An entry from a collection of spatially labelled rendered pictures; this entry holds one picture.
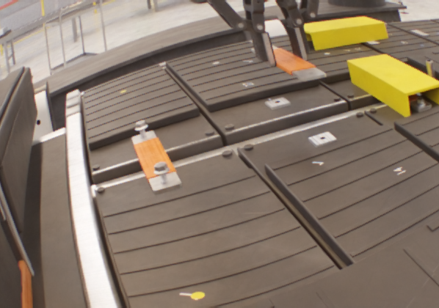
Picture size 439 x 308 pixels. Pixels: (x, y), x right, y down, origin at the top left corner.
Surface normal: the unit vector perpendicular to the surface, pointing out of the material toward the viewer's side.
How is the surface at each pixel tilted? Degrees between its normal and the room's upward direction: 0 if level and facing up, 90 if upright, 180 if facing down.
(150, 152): 0
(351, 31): 90
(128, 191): 0
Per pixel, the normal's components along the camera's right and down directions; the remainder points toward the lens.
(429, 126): -0.20, -0.91
